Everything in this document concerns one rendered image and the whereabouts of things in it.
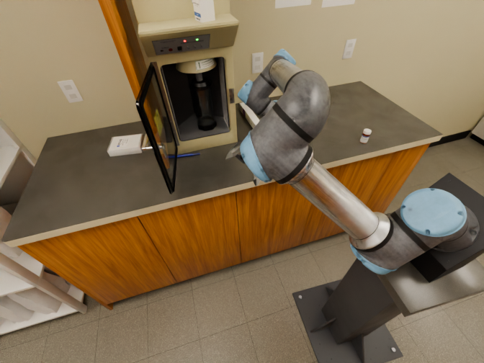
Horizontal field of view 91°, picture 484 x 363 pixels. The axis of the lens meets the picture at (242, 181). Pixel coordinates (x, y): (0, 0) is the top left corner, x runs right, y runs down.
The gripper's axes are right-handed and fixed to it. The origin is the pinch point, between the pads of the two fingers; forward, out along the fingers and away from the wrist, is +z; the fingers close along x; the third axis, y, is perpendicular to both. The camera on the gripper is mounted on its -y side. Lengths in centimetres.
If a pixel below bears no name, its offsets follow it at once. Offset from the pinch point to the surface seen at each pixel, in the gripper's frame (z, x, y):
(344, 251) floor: -50, 125, -50
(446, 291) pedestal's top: 4, 66, 29
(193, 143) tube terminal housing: -28, -13, -43
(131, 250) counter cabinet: 22, -2, -77
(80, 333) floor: 66, 13, -145
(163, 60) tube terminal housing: -29, -43, -16
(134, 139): -22, -36, -65
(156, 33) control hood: -21, -46, -2
